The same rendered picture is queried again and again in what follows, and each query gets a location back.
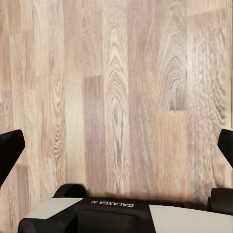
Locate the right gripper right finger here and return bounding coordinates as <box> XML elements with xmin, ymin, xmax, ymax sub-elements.
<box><xmin>217</xmin><ymin>129</ymin><xmax>233</xmax><ymax>168</ymax></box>

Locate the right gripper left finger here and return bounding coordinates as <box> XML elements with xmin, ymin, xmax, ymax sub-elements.
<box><xmin>0</xmin><ymin>129</ymin><xmax>25</xmax><ymax>188</ymax></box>

